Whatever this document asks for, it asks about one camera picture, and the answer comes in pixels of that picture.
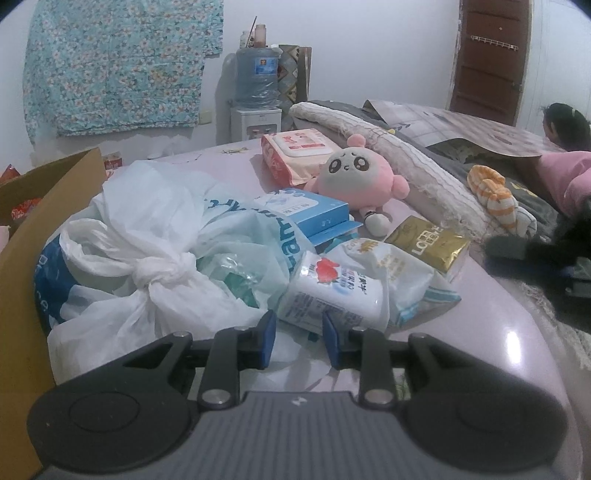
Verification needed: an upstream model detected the white knitted blanket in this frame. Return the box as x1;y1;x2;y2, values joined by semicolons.
290;102;501;243

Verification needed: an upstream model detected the white water dispenser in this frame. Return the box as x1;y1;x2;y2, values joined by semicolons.
230;107;283;142

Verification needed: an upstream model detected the plaid pink pillow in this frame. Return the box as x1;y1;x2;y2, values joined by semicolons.
363;100;563;158

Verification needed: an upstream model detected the grey star-patterned blanket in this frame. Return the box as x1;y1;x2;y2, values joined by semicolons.
290;100;590;242

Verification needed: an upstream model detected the blue water dispenser bottle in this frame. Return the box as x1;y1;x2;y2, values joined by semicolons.
235;48;280;110

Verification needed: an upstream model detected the pink panda plush toy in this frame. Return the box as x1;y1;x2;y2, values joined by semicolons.
304;134;410;238

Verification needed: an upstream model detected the orange white striped sock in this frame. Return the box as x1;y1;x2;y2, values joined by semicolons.
467;165;538;239

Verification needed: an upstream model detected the patterned framed board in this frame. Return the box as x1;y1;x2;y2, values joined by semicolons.
277;44;312;132

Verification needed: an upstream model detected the pink wet wipes pack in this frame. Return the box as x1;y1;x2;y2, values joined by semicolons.
260;129;339;188

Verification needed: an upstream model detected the brown cardboard box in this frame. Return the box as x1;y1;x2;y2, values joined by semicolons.
1;148;106;479

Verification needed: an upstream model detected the person with black hair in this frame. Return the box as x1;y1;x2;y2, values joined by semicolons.
543;103;591;152

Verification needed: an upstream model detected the gold foil packet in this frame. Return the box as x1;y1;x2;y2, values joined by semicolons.
385;216;471;282

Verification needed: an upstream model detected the white strawberry tissue pack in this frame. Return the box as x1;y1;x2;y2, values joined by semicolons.
277;252;390;334

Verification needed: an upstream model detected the brown wooden door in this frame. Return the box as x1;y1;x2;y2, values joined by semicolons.
450;0;531;126

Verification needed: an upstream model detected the white cotton pad bag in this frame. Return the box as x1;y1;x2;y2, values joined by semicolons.
325;238;462;329

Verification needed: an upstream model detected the white knotted plastic bag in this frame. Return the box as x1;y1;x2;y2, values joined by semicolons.
34;161;312;383

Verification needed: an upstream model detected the blue tissue box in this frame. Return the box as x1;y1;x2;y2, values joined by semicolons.
254;188;362;247

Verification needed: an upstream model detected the teal floral hanging cloth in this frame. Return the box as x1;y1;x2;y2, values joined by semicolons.
23;0;223;142

